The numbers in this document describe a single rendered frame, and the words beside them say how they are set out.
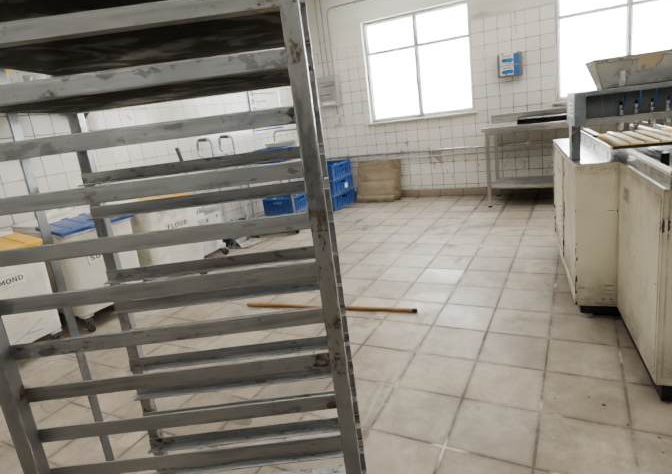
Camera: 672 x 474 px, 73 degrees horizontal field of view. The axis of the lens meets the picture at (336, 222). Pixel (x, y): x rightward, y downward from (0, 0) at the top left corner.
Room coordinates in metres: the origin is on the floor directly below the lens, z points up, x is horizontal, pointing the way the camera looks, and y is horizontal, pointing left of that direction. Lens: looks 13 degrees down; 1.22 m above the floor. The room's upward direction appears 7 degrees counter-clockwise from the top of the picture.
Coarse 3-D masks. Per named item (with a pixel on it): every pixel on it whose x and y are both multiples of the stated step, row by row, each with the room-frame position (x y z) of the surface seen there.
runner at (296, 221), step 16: (208, 224) 0.77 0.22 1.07; (224, 224) 0.77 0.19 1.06; (240, 224) 0.77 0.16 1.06; (256, 224) 0.76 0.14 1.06; (272, 224) 0.76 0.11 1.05; (288, 224) 0.76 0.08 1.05; (304, 224) 0.76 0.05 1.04; (80, 240) 0.77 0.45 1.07; (96, 240) 0.77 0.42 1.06; (112, 240) 0.77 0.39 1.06; (128, 240) 0.77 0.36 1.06; (144, 240) 0.77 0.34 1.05; (160, 240) 0.77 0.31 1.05; (176, 240) 0.77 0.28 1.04; (192, 240) 0.77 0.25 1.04; (208, 240) 0.77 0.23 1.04; (0, 256) 0.77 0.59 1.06; (16, 256) 0.77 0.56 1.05; (32, 256) 0.77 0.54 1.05; (48, 256) 0.77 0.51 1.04; (64, 256) 0.77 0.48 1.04; (80, 256) 0.77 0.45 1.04
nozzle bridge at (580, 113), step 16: (576, 96) 2.19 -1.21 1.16; (592, 96) 2.24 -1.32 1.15; (608, 96) 2.21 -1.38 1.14; (576, 112) 2.19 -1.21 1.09; (592, 112) 2.24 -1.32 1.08; (608, 112) 2.21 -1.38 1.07; (624, 112) 2.19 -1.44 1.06; (640, 112) 2.16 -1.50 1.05; (656, 112) 2.10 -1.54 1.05; (576, 128) 2.28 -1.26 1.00; (576, 144) 2.28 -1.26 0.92; (576, 160) 2.28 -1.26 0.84
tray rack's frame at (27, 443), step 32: (32, 192) 0.98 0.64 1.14; (96, 224) 1.19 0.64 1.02; (64, 288) 0.99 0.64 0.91; (0, 320) 0.77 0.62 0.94; (128, 320) 1.19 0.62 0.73; (0, 352) 0.75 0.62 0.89; (128, 352) 1.19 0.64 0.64; (0, 384) 0.74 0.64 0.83; (32, 416) 0.77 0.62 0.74; (96, 416) 0.98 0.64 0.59; (32, 448) 0.75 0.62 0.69
